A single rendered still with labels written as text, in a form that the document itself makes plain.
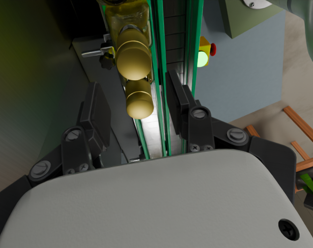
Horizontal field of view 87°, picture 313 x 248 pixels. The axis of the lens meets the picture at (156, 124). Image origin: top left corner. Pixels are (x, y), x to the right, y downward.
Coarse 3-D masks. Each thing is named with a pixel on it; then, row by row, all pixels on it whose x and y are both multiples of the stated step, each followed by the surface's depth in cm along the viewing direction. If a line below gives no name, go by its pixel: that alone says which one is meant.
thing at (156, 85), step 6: (150, 6) 29; (150, 12) 30; (150, 48) 35; (156, 60) 37; (156, 66) 38; (156, 72) 39; (156, 78) 40; (156, 84) 41; (156, 90) 42; (156, 96) 45; (156, 102) 53; (162, 120) 51; (162, 126) 53; (162, 132) 56; (162, 138) 58; (162, 144) 62; (162, 150) 75
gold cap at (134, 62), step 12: (120, 36) 17; (132, 36) 16; (144, 36) 18; (120, 48) 15; (132, 48) 15; (144, 48) 15; (120, 60) 15; (132, 60) 15; (144, 60) 15; (120, 72) 16; (132, 72) 16; (144, 72) 16
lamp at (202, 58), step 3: (201, 51) 50; (201, 54) 50; (204, 54) 50; (198, 57) 50; (201, 57) 50; (204, 57) 50; (207, 57) 51; (198, 60) 50; (201, 60) 50; (204, 60) 50; (198, 63) 51; (201, 63) 51; (204, 63) 51; (198, 66) 52
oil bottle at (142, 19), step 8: (144, 0) 21; (112, 8) 20; (120, 8) 19; (128, 8) 19; (136, 8) 19; (144, 8) 20; (112, 16) 19; (120, 16) 19; (128, 16) 19; (136, 16) 19; (144, 16) 19; (112, 24) 19; (120, 24) 19; (128, 24) 19; (136, 24) 19; (144, 24) 20; (112, 32) 20; (144, 32) 20; (112, 40) 21; (152, 40) 22
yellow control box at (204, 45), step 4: (200, 36) 54; (200, 40) 52; (204, 40) 52; (200, 44) 51; (204, 44) 50; (208, 44) 50; (200, 48) 50; (204, 48) 51; (208, 48) 51; (208, 52) 52; (208, 56) 53; (208, 60) 54
